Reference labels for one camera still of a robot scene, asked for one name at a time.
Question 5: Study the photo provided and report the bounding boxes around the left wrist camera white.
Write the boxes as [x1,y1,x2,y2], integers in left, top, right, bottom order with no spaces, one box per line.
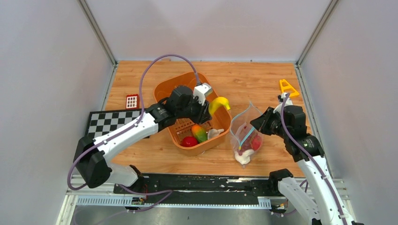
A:
[193,83,213,105]

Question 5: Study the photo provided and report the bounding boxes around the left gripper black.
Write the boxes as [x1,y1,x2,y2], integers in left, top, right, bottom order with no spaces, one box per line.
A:
[177,94,213,126]

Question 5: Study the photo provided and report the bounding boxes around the aluminium frame post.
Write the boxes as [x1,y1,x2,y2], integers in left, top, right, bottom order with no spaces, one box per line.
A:
[77,0,117,67]
[296,0,340,67]

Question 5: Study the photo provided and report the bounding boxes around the black white checkerboard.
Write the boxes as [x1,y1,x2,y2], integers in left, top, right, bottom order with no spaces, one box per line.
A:
[84,109,141,139]

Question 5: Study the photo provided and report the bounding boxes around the purple cable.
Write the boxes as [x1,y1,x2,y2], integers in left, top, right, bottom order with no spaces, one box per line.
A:
[280,92,350,225]
[67,54,202,214]

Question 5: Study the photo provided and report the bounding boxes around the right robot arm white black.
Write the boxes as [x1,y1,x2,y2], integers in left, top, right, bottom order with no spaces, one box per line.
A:
[250,105,357,225]

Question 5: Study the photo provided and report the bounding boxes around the clear zip top bag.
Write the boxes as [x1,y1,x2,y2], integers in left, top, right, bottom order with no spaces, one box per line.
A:
[230,101,263,168]

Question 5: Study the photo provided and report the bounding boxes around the red white grid block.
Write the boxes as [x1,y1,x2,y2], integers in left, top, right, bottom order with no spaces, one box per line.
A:
[125,94,140,109]

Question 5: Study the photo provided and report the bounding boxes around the red toy tomato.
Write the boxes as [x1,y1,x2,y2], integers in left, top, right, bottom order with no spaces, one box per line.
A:
[181,136,199,148]

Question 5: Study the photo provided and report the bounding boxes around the white toy mushroom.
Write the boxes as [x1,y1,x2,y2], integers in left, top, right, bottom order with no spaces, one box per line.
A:
[234,149,255,165]
[207,128,224,140]

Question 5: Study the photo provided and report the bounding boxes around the left aluminium frame post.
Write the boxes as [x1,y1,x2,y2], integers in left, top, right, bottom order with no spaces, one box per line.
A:
[77,0,117,67]

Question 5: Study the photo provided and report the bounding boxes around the right aluminium frame post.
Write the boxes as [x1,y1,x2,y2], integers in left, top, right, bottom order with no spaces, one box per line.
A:
[296,0,340,67]

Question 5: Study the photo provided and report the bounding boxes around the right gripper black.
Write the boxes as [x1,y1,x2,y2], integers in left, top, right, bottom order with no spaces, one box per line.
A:
[250,106,290,139]

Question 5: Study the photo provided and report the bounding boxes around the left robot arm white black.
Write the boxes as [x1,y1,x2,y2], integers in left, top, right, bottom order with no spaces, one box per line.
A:
[72,83,213,194]

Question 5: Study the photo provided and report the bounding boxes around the yellow triangular plastic stand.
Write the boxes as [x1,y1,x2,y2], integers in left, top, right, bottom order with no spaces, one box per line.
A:
[279,79,300,98]

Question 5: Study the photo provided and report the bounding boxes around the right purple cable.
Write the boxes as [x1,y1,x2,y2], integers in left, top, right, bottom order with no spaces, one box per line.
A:
[280,92,350,225]

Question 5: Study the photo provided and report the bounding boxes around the orange green toy mango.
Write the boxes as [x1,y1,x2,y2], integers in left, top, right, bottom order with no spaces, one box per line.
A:
[191,124,208,143]

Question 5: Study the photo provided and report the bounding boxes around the white slotted cable duct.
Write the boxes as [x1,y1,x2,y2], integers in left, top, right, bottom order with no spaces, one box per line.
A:
[76,196,272,210]

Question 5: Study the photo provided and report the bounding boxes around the black mounting base plate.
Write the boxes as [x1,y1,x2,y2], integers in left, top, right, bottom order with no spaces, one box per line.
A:
[112,172,300,206]

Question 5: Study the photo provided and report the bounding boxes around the yellow toy banana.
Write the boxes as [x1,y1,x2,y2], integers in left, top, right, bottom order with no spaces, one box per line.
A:
[208,97,231,116]

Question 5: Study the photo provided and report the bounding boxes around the red toy apple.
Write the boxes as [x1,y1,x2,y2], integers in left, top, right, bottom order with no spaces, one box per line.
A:
[249,134,263,151]

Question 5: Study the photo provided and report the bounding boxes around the purple toy grapes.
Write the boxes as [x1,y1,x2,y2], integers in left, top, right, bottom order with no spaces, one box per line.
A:
[237,125,254,152]

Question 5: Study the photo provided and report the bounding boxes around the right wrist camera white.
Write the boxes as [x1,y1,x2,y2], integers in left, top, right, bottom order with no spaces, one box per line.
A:
[273,92,292,113]

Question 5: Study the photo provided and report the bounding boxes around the orange plastic basket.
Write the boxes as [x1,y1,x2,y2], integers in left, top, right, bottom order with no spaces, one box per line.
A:
[153,72,232,156]

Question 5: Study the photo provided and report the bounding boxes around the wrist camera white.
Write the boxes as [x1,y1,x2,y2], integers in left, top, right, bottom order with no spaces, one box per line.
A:
[273,92,292,113]
[193,83,213,105]

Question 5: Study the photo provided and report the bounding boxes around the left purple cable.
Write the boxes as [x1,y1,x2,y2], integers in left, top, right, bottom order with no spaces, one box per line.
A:
[67,54,202,214]

